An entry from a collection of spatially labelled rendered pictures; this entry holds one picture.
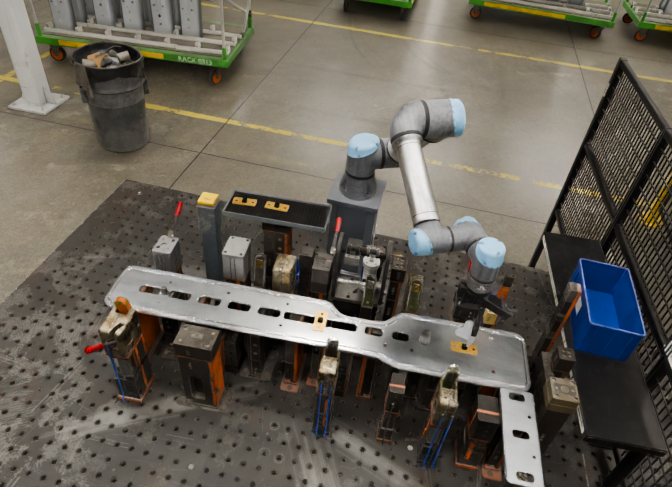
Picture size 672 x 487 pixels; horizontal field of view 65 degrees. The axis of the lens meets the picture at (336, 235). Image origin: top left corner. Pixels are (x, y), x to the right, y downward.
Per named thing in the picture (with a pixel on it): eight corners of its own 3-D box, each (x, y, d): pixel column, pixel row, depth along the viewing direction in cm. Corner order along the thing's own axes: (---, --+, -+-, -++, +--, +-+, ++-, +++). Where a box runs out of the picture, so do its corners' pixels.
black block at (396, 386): (371, 446, 171) (383, 396, 152) (375, 417, 179) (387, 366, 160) (395, 451, 170) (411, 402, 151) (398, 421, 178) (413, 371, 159)
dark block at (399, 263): (375, 346, 202) (391, 268, 174) (377, 332, 207) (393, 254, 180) (388, 348, 201) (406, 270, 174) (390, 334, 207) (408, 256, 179)
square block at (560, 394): (514, 459, 171) (552, 398, 148) (512, 436, 177) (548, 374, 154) (539, 464, 171) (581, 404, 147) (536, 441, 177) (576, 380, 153)
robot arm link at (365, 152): (341, 161, 207) (344, 131, 198) (374, 159, 210) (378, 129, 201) (349, 178, 198) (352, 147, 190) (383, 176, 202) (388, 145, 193)
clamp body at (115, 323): (112, 403, 175) (88, 335, 152) (133, 367, 187) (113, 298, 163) (143, 409, 175) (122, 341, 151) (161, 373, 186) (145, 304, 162)
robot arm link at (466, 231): (443, 216, 149) (459, 241, 141) (479, 212, 152) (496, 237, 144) (437, 237, 154) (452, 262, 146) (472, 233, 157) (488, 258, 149)
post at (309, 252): (295, 328, 205) (298, 253, 179) (298, 319, 209) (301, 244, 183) (307, 331, 205) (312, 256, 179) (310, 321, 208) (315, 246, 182)
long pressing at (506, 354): (95, 311, 168) (94, 308, 167) (128, 264, 185) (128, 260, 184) (531, 395, 157) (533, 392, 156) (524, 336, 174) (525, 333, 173)
